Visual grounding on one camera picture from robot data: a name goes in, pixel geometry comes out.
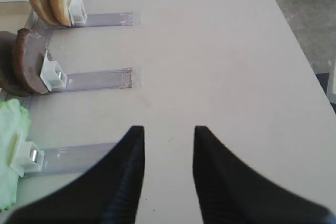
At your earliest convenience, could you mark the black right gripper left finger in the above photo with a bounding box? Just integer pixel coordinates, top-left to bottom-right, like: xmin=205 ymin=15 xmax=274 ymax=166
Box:
xmin=7 ymin=126 xmax=144 ymax=223

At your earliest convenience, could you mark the white bread pusher block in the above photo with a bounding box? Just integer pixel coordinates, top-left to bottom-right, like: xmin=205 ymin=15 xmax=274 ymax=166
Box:
xmin=68 ymin=0 xmax=87 ymax=25

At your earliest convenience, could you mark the white patty pusher block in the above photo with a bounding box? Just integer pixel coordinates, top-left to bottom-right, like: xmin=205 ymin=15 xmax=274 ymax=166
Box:
xmin=40 ymin=49 xmax=67 ymax=92

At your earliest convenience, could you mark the white lettuce pusher block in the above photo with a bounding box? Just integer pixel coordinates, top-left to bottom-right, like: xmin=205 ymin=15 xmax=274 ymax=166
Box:
xmin=9 ymin=134 xmax=45 ymax=177

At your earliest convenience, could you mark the white rectangular tray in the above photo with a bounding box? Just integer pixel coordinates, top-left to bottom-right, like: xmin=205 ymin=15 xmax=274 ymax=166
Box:
xmin=1 ymin=1 xmax=32 ymax=26

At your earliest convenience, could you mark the rear brown meat patty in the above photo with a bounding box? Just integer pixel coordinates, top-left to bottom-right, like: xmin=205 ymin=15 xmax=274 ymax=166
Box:
xmin=13 ymin=28 xmax=52 ymax=94

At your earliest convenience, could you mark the front brown meat patty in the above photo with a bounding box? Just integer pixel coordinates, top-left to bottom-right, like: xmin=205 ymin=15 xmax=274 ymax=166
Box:
xmin=1 ymin=31 xmax=31 ymax=97

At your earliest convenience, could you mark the brown meat patty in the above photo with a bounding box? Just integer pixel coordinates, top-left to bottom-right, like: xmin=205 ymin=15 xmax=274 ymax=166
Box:
xmin=13 ymin=28 xmax=52 ymax=94
xmin=1 ymin=31 xmax=31 ymax=97

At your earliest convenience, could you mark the green lettuce in holder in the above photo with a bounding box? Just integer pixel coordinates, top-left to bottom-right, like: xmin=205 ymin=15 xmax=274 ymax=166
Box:
xmin=1 ymin=99 xmax=31 ymax=211

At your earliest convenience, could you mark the clear right acrylic rack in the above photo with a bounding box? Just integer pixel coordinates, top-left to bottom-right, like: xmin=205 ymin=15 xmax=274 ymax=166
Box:
xmin=22 ymin=8 xmax=135 ymax=177

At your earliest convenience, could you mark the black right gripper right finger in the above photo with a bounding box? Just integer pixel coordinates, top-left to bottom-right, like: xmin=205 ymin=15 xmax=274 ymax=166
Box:
xmin=193 ymin=126 xmax=335 ymax=223

